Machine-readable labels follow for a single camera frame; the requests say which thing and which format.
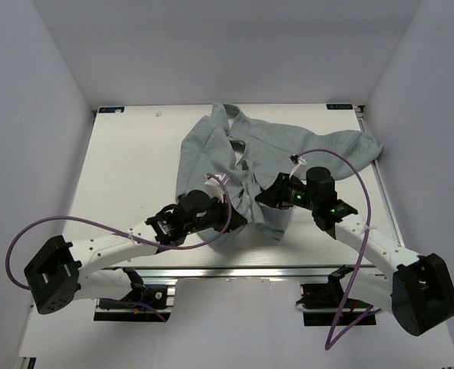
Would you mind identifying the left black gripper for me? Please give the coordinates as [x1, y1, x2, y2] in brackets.
[184, 194, 247, 235]

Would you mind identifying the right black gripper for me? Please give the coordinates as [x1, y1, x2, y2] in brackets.
[254, 173, 318, 211]

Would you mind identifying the grey zip-up jacket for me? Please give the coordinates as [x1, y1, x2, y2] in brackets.
[176, 103, 383, 240]

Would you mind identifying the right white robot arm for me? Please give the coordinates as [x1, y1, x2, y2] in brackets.
[255, 167, 454, 336]

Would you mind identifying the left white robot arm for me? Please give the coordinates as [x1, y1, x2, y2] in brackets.
[24, 190, 247, 314]

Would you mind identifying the right blue table sticker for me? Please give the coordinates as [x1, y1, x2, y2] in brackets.
[326, 103, 353, 110]

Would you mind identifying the blue table sticker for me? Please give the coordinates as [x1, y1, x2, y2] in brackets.
[326, 103, 353, 110]
[98, 107, 124, 114]

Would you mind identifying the left blue table sticker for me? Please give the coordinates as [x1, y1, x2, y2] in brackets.
[98, 107, 124, 114]

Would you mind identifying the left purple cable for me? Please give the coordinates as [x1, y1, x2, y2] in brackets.
[5, 173, 234, 322]

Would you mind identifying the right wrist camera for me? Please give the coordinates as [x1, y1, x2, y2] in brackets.
[289, 155, 308, 178]

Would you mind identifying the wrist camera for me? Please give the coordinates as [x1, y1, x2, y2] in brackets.
[289, 155, 308, 178]
[204, 174, 229, 200]

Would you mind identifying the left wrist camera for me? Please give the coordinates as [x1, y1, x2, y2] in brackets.
[204, 174, 229, 200]

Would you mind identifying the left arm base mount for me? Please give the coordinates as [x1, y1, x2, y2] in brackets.
[93, 268, 176, 323]

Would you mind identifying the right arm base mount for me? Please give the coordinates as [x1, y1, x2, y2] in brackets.
[296, 266, 369, 327]

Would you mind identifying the aluminium table frame rail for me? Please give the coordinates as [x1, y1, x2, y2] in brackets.
[126, 267, 381, 280]

